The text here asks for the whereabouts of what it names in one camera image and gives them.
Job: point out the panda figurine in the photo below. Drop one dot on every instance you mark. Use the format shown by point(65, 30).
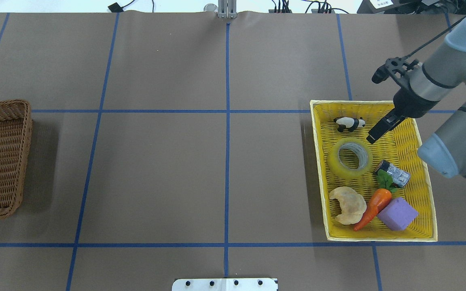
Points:
point(349, 124)

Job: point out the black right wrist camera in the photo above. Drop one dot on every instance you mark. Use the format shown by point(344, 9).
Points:
point(397, 68)

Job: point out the yellow clear tape roll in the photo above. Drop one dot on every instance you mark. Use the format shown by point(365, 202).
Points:
point(361, 151)

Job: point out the aluminium frame post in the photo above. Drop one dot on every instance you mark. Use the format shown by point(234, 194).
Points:
point(227, 9)

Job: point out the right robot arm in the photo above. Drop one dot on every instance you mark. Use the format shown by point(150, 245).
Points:
point(422, 86)

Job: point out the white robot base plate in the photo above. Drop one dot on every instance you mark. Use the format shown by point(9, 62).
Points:
point(225, 284)

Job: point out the purple foam cube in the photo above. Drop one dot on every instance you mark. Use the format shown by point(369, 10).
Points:
point(398, 214)

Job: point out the yellow woven plastic basket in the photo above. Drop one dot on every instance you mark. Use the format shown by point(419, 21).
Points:
point(398, 147)

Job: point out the silver black battery can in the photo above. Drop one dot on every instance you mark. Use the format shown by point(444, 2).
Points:
point(391, 174)

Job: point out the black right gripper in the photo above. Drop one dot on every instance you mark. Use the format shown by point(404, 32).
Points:
point(412, 104)

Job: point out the brown wicker basket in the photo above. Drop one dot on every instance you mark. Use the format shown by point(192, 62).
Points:
point(15, 141)

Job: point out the toy croissant bread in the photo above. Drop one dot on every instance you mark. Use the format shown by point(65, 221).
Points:
point(352, 204)

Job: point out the toy carrot with leaves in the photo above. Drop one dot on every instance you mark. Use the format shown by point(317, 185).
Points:
point(379, 200)

